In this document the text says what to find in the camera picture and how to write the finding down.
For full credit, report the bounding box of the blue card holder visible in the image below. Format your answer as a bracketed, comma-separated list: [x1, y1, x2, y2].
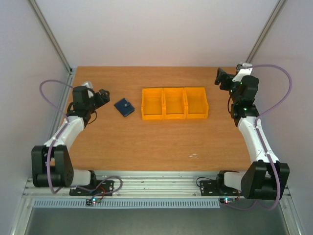
[114, 98, 135, 117]

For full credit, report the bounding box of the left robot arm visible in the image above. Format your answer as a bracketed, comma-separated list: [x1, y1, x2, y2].
[31, 84, 110, 195]

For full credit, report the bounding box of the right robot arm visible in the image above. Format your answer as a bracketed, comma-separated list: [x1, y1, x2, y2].
[215, 64, 290, 201]

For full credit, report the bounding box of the right yellow bin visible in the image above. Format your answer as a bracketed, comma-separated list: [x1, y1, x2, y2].
[184, 87, 209, 119]

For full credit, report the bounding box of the yellow bin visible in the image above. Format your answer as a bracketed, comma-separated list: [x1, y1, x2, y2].
[184, 87, 209, 119]
[163, 87, 186, 119]
[141, 88, 164, 120]

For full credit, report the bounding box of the left yellow bin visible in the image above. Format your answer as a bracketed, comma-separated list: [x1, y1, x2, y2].
[141, 88, 164, 120]

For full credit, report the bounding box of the middle yellow bin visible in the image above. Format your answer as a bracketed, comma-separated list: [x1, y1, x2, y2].
[163, 87, 186, 119]

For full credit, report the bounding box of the left circuit board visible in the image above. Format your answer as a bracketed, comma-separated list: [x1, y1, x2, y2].
[85, 198, 102, 206]

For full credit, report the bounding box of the circuit board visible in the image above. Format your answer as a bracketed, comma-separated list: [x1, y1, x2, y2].
[85, 198, 102, 206]
[220, 197, 238, 205]

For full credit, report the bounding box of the right circuit board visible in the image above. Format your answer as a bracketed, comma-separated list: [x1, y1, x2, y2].
[220, 197, 238, 205]

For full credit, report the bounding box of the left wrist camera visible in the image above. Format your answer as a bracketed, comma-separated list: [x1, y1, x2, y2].
[82, 81, 95, 98]

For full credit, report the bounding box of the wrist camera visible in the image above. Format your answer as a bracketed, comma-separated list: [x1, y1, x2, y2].
[232, 63, 252, 82]
[82, 81, 95, 98]

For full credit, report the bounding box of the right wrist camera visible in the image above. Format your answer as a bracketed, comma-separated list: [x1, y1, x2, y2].
[232, 63, 252, 82]

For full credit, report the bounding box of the right aluminium frame post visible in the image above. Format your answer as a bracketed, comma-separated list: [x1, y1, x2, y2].
[246, 0, 288, 64]

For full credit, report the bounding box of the aluminium frame post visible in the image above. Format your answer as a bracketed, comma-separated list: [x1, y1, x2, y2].
[27, 0, 72, 74]
[246, 0, 288, 64]

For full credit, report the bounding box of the left aluminium frame post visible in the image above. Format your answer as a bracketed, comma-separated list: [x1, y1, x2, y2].
[27, 0, 72, 74]

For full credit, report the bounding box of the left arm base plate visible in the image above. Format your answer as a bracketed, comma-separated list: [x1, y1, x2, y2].
[69, 180, 114, 197]

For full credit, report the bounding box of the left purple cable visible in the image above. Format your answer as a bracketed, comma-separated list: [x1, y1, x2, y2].
[39, 79, 74, 195]

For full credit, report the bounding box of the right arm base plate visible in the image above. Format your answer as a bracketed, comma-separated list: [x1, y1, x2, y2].
[197, 180, 239, 197]

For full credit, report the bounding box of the aluminium rail base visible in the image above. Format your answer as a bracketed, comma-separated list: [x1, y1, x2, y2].
[22, 170, 291, 199]

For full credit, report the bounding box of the grey slotted cable duct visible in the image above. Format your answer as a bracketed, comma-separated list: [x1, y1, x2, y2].
[33, 198, 220, 209]

